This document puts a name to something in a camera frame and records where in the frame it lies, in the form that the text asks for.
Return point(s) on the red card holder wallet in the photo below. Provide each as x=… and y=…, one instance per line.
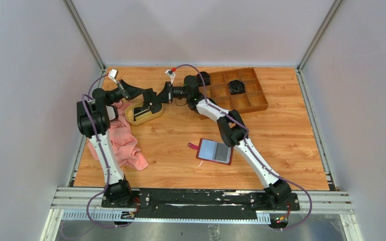
x=206, y=150

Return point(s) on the black rolled item middle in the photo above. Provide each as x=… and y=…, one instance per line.
x=236, y=87

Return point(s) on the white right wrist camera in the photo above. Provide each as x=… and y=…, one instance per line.
x=171, y=74

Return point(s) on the pink cloth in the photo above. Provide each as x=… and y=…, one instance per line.
x=124, y=144

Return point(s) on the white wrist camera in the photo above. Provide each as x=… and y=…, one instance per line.
x=112, y=75
x=171, y=74

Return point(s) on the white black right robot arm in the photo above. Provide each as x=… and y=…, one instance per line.
x=234, y=134

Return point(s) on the black cards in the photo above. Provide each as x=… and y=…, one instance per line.
x=145, y=111

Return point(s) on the yellow oval tray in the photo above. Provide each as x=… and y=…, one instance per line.
x=129, y=114

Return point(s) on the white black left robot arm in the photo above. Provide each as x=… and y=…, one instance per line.
x=94, y=121

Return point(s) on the black rolled item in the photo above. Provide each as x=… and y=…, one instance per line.
x=236, y=87
x=203, y=78

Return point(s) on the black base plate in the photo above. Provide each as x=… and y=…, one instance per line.
x=206, y=203

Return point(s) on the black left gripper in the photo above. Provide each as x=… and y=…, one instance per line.
x=129, y=92

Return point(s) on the wooden compartment tray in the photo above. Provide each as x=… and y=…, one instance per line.
x=253, y=100

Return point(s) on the aluminium front rail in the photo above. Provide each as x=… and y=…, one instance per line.
x=85, y=203

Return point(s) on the black rolled item back left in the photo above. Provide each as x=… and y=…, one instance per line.
x=203, y=78

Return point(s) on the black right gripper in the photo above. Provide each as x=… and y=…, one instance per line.
x=163, y=97

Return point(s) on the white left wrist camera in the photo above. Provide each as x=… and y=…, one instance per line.
x=112, y=75

